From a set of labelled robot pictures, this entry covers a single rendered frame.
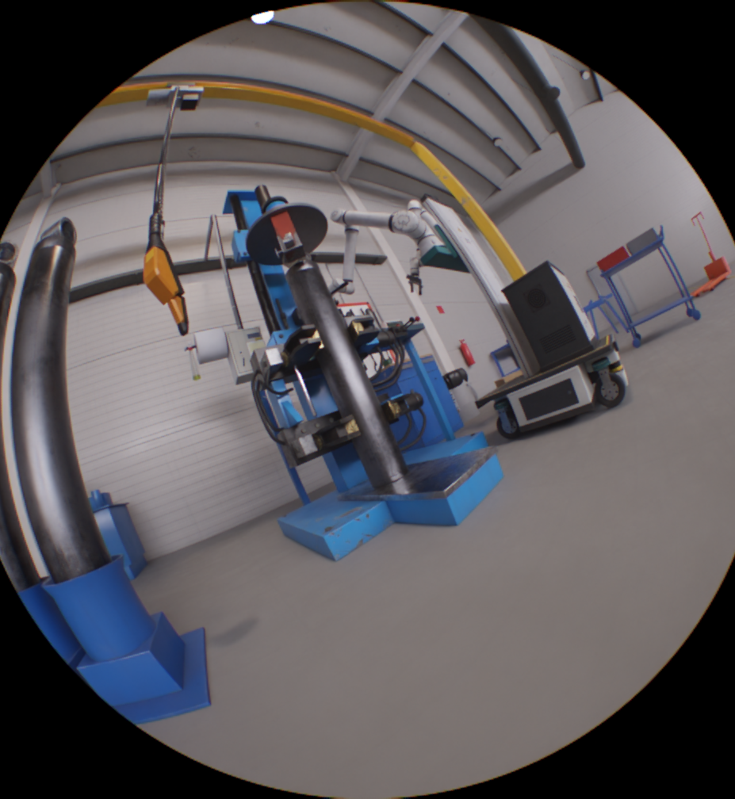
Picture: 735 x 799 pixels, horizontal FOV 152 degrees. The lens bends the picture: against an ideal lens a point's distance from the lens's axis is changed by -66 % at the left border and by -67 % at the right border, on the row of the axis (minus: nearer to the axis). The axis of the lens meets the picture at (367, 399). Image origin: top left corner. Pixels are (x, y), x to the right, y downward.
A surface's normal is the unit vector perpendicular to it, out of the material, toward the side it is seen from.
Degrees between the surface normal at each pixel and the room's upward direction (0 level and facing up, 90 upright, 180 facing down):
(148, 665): 90
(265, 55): 174
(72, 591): 116
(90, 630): 90
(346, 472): 90
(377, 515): 90
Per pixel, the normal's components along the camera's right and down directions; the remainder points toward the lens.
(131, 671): 0.51, -0.30
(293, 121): 0.45, 0.87
